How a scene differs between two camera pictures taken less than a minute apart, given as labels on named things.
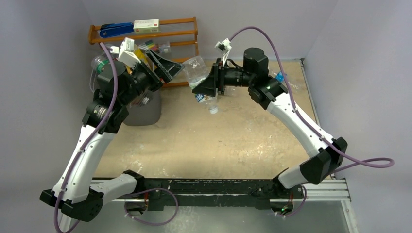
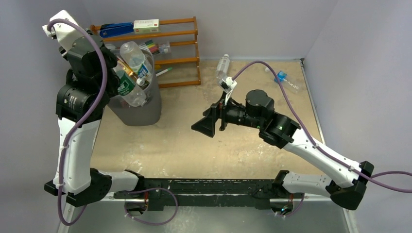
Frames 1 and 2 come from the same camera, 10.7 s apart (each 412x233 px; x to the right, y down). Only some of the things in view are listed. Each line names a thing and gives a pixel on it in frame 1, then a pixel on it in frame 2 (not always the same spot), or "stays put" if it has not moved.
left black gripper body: x=143 y=79 to x=115 y=80
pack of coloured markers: x=149 y=44 stays put
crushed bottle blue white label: x=195 y=71 to x=132 y=55
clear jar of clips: x=164 y=49 stays put
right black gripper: x=219 y=76 to x=220 y=115
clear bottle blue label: x=279 y=76 stays put
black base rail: x=216 y=193 stays put
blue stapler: x=110 y=29 stays put
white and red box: x=146 y=26 stays put
